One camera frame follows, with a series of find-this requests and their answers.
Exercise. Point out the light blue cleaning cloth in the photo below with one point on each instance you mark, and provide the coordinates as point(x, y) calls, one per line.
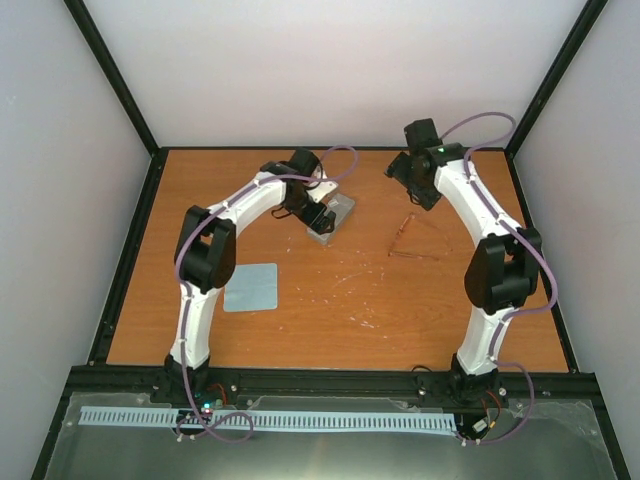
point(252, 288)

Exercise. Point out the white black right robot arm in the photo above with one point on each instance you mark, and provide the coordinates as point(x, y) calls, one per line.
point(503, 271)

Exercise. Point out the light blue slotted cable duct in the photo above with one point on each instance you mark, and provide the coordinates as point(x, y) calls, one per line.
point(277, 421)

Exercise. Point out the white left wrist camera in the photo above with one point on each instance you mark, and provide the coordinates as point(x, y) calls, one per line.
point(322, 188)

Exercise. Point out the grey leather glasses case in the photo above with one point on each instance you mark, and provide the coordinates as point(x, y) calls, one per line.
point(342, 206)

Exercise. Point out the red thin-frame sunglasses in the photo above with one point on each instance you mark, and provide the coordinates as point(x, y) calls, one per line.
point(419, 238)

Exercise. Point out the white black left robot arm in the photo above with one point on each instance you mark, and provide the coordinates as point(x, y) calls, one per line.
point(205, 257)

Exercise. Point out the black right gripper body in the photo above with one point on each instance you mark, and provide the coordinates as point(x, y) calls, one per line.
point(416, 188)

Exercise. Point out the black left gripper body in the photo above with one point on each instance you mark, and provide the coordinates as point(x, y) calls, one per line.
point(301, 211)

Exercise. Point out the metal front plate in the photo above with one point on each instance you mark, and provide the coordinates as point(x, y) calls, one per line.
point(552, 440)

